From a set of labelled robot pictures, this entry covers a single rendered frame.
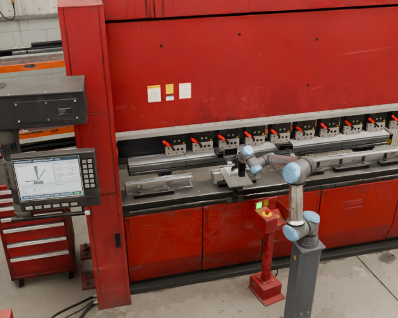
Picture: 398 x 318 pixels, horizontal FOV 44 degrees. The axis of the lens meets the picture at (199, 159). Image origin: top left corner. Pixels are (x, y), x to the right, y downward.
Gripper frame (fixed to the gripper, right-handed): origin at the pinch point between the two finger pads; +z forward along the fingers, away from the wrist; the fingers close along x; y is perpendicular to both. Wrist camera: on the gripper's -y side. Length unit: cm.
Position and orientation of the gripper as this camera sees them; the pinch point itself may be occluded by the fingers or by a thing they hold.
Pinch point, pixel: (235, 171)
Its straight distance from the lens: 361.0
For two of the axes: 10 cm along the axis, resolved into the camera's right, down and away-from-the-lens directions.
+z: -1.8, 3.8, 9.1
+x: -9.6, 1.3, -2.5
